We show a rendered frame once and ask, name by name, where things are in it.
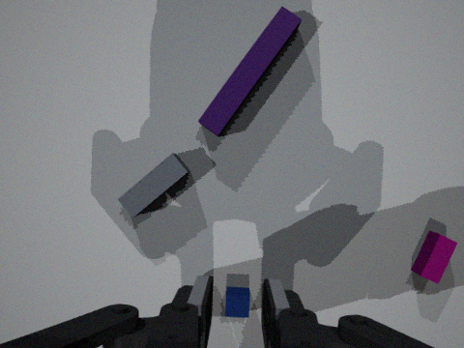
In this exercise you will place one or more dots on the purple rod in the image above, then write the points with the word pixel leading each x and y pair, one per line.
pixel 249 72

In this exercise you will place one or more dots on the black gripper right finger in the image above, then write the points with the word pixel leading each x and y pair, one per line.
pixel 353 331

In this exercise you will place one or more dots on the grey rectangular bar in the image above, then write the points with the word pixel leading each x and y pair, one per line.
pixel 154 185

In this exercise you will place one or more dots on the magenta block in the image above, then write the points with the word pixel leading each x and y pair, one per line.
pixel 434 256

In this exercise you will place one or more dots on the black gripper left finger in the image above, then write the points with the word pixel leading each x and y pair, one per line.
pixel 119 325

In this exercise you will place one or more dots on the small blue cube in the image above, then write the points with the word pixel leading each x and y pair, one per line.
pixel 237 302

